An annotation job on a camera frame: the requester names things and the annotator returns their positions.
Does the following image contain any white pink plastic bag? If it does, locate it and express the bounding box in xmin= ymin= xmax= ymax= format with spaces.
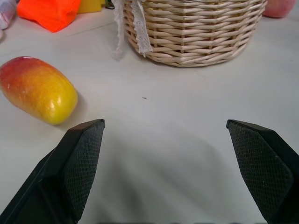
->
xmin=0 ymin=0 xmax=19 ymax=44

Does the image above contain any white lace ribbon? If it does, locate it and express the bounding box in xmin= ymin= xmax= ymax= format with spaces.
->
xmin=111 ymin=0 xmax=153 ymax=61

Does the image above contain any woven wicker basket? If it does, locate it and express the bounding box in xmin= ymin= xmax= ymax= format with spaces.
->
xmin=123 ymin=0 xmax=268 ymax=68

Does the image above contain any yellow block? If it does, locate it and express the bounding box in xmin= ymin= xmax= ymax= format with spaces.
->
xmin=77 ymin=0 xmax=107 ymax=14

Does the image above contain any red yellow mango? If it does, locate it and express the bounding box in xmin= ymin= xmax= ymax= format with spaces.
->
xmin=0 ymin=56 xmax=78 ymax=126

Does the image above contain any orange fabric bag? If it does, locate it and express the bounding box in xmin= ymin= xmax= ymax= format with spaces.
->
xmin=17 ymin=0 xmax=82 ymax=33

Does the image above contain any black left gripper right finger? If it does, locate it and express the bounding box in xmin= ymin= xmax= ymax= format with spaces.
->
xmin=226 ymin=119 xmax=299 ymax=224

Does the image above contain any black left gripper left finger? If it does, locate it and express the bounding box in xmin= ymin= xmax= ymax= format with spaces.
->
xmin=0 ymin=119 xmax=106 ymax=224

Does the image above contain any pink red apple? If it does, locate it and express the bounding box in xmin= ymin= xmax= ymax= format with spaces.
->
xmin=262 ymin=0 xmax=296 ymax=18

